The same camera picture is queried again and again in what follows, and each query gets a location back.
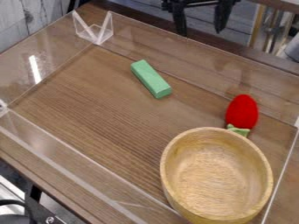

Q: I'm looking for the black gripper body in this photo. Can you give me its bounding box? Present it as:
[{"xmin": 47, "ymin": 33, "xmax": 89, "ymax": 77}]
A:
[{"xmin": 162, "ymin": 0, "xmax": 241, "ymax": 12}]

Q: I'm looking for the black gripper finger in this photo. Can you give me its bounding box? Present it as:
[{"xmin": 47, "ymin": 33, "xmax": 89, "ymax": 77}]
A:
[
  {"xmin": 173, "ymin": 1, "xmax": 187, "ymax": 37},
  {"xmin": 214, "ymin": 0, "xmax": 235, "ymax": 33}
]

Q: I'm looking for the red plush strawberry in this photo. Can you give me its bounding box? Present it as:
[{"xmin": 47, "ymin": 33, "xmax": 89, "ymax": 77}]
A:
[{"xmin": 226, "ymin": 94, "xmax": 259, "ymax": 137}]

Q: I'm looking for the green rectangular block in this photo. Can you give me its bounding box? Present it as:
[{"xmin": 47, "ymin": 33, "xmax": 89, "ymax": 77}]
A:
[{"xmin": 131, "ymin": 59, "xmax": 173, "ymax": 99}]

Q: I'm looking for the wooden bowl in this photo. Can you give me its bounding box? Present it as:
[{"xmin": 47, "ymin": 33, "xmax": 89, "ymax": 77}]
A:
[{"xmin": 161, "ymin": 127, "xmax": 274, "ymax": 224}]

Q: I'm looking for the gold metal chair frame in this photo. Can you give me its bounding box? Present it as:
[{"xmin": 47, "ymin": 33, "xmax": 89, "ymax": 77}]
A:
[{"xmin": 249, "ymin": 3, "xmax": 295, "ymax": 55}]

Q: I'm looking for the clear acrylic corner bracket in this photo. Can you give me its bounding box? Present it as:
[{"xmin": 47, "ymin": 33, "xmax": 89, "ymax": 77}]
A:
[{"xmin": 71, "ymin": 11, "xmax": 114, "ymax": 46}]

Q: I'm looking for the black cable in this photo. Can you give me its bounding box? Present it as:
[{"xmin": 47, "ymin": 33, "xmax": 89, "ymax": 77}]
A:
[{"xmin": 0, "ymin": 199, "xmax": 41, "ymax": 224}]

